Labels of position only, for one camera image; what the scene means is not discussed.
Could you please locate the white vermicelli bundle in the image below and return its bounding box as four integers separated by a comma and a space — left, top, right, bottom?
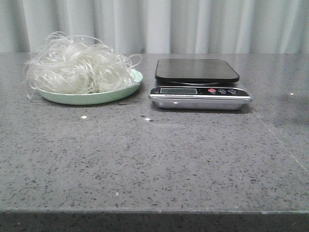
24, 31, 140, 99

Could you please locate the silver black kitchen scale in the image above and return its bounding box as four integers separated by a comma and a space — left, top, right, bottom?
149, 58, 253, 111

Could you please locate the light green plastic plate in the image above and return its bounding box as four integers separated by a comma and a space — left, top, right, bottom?
38, 70, 143, 105

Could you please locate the white pleated curtain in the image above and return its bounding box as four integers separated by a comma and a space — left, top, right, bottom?
0, 0, 309, 54

